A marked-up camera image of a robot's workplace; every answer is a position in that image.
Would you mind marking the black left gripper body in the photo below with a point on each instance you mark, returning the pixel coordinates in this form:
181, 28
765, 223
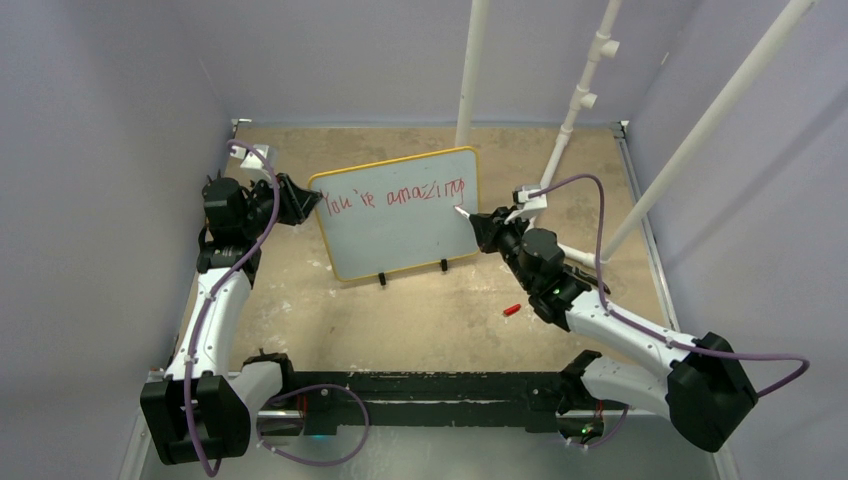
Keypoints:
260, 208

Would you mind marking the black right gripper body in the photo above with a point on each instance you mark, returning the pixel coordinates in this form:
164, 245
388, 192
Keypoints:
510, 234

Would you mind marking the red whiteboard marker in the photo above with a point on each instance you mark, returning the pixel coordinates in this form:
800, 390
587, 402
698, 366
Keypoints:
462, 212

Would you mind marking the yellow framed whiteboard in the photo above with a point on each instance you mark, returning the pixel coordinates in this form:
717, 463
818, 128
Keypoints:
395, 215

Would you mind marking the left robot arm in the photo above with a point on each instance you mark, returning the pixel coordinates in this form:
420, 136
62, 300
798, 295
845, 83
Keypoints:
212, 331

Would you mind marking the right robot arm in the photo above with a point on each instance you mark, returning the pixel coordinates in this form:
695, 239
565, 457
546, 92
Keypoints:
629, 331

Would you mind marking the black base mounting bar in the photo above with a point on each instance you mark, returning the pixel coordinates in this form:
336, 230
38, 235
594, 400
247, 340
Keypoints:
536, 402

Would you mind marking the white vertical pole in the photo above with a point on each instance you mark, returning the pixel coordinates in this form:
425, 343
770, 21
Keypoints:
472, 59

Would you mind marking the white diagonal pole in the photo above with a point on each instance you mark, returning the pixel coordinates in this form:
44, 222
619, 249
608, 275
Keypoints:
740, 81

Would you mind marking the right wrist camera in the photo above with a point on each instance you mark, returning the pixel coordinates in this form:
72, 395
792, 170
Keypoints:
529, 202

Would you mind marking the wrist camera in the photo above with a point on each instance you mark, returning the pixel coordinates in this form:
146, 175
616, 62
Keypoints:
529, 202
251, 165

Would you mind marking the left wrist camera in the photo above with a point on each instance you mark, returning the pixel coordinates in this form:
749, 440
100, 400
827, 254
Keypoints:
251, 165

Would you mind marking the black handled pliers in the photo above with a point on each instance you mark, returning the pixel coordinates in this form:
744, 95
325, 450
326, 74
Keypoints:
599, 284

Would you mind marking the aluminium front rail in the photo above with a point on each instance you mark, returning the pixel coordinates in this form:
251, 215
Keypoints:
214, 416

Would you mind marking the white PVC pipe frame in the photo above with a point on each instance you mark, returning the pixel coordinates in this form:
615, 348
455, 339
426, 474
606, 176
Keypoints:
603, 46

